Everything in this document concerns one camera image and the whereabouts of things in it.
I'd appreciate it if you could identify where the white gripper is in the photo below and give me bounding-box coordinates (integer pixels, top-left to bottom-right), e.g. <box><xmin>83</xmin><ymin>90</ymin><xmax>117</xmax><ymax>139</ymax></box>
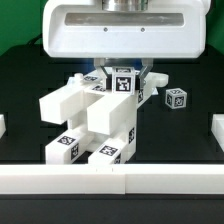
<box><xmin>43</xmin><ymin>0</ymin><xmax>208</xmax><ymax>90</ymax></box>

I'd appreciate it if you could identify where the white tagged block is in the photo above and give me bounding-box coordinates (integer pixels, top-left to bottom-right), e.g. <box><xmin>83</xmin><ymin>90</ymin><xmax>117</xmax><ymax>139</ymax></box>
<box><xmin>112</xmin><ymin>66</ymin><xmax>135</xmax><ymax>95</ymax></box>

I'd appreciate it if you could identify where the white chair seat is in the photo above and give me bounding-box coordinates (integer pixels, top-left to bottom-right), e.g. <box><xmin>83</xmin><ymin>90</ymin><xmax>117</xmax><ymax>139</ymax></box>
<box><xmin>66</xmin><ymin>99</ymin><xmax>138</xmax><ymax>163</ymax></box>

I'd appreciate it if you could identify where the white tagged cube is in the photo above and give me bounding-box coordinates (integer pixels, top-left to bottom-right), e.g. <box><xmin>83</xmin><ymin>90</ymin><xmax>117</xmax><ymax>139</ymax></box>
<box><xmin>165</xmin><ymin>88</ymin><xmax>187</xmax><ymax>109</ymax></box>

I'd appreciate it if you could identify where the white chair back frame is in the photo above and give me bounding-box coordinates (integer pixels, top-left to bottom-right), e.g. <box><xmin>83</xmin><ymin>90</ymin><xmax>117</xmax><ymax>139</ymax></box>
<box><xmin>39</xmin><ymin>71</ymin><xmax>169</xmax><ymax>135</ymax></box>

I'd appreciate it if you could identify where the white part right edge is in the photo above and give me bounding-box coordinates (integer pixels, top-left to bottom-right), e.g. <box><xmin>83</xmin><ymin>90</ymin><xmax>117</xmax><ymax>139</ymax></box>
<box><xmin>211</xmin><ymin>114</ymin><xmax>224</xmax><ymax>152</ymax></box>

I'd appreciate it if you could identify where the white part edge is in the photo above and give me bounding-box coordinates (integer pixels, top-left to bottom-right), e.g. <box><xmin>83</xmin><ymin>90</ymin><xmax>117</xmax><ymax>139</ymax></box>
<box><xmin>0</xmin><ymin>114</ymin><xmax>6</xmax><ymax>138</ymax></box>
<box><xmin>211</xmin><ymin>114</ymin><xmax>224</xmax><ymax>152</ymax></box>

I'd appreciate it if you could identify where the white part left edge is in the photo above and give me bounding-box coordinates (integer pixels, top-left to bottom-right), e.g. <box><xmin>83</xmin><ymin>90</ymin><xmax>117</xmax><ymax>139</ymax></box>
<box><xmin>0</xmin><ymin>114</ymin><xmax>6</xmax><ymax>138</ymax></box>

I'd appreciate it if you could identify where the white front rail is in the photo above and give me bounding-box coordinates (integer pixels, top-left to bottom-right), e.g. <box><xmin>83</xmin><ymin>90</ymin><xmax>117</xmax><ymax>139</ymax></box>
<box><xmin>0</xmin><ymin>164</ymin><xmax>224</xmax><ymax>194</ymax></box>

